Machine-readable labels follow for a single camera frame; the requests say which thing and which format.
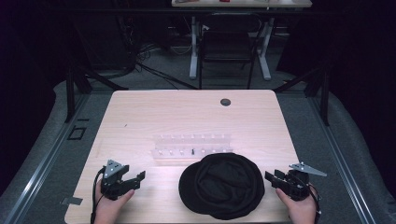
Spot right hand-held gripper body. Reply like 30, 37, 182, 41
279, 161, 328, 202

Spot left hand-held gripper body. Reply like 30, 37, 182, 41
100, 159, 138, 201

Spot black cloth cap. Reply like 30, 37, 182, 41
177, 152, 266, 221

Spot person's right hand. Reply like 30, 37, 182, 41
275, 186, 318, 224

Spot person's left hand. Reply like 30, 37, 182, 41
92, 180, 135, 224

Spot clear acrylic peg rack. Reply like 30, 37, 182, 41
150, 133, 234, 161

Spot black metal stand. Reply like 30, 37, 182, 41
63, 60, 129, 124
273, 60, 332, 127

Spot black chair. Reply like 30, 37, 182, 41
197, 12, 266, 91

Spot white-legged desk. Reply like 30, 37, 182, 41
171, 0, 313, 82

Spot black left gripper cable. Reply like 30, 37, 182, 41
90, 166, 107, 224

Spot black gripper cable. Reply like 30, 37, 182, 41
307, 182, 322, 224
90, 166, 107, 224

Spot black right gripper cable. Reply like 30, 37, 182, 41
307, 182, 322, 224

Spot aluminium floor rail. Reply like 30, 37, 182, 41
0, 92, 92, 224
307, 94, 378, 224

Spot black floor cables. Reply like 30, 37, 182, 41
132, 41, 200, 91

